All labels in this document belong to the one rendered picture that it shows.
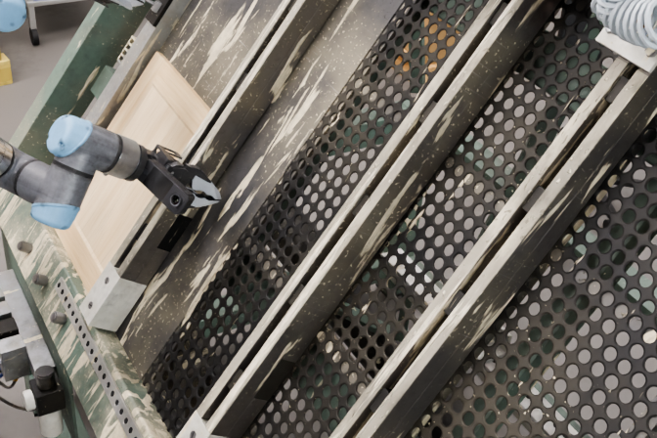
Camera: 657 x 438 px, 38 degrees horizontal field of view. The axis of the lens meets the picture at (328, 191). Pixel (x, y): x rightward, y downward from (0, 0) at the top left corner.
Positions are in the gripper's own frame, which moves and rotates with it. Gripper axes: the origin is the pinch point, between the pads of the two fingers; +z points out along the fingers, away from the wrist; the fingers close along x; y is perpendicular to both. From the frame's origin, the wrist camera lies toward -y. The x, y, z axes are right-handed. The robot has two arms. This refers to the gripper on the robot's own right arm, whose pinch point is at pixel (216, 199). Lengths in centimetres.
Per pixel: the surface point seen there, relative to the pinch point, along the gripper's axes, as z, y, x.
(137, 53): -3, 52, -7
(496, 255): -4, -64, -31
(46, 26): 106, 341, 68
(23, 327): -1, 31, 58
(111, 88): -3, 53, 3
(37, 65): 93, 299, 78
